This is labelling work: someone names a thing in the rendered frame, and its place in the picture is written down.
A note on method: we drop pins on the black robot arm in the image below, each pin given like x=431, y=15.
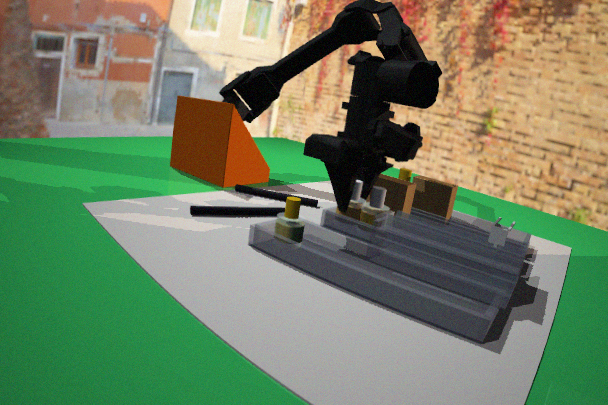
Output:
x=404, y=77

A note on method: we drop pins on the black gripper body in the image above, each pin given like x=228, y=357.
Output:
x=347, y=147

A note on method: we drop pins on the black flat bar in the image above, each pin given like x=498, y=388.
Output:
x=274, y=195
x=235, y=210

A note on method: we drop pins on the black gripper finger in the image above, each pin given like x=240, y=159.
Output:
x=370, y=175
x=343, y=179

